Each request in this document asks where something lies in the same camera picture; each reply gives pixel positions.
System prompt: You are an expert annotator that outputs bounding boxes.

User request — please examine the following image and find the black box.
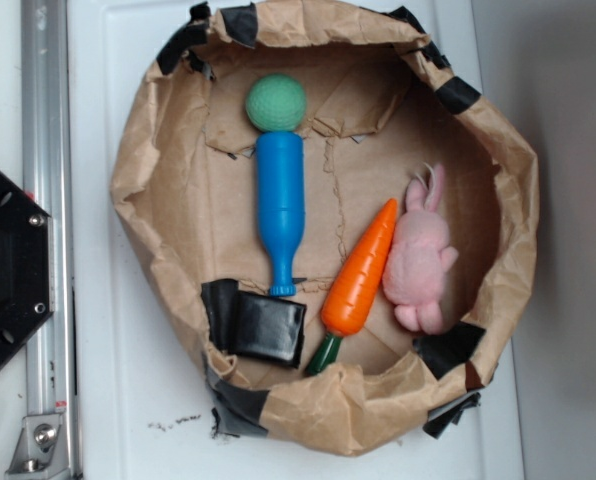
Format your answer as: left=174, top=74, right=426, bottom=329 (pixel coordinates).
left=229, top=292, right=307, bottom=369

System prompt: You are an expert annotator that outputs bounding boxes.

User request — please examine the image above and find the orange toy carrot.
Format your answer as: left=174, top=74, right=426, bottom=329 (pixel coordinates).
left=306, top=198, right=398, bottom=376

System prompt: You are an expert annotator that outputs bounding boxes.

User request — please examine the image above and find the blue plastic bottle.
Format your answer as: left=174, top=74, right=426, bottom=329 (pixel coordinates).
left=255, top=131, right=306, bottom=297

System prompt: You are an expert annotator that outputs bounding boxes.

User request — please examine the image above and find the pink plush bunny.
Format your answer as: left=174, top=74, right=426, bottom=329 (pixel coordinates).
left=382, top=164, right=458, bottom=335

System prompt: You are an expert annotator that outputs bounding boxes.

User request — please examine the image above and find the green foam ball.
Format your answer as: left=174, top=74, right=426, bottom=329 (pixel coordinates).
left=245, top=74, right=307, bottom=132

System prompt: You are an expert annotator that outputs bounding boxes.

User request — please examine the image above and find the brown paper bag bin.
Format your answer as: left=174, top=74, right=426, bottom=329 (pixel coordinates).
left=110, top=1, right=539, bottom=456

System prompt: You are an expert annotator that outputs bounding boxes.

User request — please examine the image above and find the aluminium frame rail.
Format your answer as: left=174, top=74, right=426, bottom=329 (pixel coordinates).
left=21, top=1, right=82, bottom=479

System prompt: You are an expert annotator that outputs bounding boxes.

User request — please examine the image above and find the black hexagonal base plate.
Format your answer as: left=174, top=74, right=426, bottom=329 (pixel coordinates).
left=0, top=171, right=52, bottom=370

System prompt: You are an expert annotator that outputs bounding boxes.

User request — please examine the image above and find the metal corner bracket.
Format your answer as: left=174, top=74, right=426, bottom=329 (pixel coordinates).
left=4, top=413, right=72, bottom=480

